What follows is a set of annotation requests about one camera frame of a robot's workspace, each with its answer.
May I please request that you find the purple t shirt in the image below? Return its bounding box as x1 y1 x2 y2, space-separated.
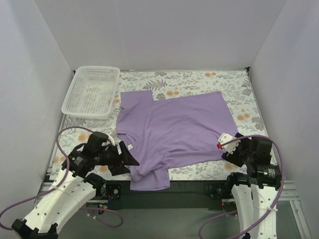
116 90 238 191

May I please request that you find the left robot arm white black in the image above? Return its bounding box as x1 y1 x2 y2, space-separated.
11 131 139 239

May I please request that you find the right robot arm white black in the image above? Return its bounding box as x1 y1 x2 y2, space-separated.
217 133 284 239

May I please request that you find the white plastic basket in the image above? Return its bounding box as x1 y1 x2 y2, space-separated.
61 66 120 120

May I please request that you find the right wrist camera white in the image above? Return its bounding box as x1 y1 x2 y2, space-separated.
217 133 241 154

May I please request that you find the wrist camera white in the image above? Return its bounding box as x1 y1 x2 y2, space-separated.
217 133 241 154
101 133 116 147

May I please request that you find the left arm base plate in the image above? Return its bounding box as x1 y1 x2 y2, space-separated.
94 184 122 200

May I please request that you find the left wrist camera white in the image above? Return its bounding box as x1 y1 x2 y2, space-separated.
101 133 116 147

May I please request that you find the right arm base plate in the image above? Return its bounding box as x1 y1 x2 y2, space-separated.
203 182 234 200

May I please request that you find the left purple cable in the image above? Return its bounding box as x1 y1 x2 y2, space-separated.
0 126 125 229

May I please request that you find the purple cable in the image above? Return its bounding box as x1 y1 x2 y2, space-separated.
200 135 285 239
0 126 125 229

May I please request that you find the aluminium frame rail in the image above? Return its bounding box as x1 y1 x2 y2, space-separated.
279 180 300 201

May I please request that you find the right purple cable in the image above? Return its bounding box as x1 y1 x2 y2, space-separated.
200 135 285 239

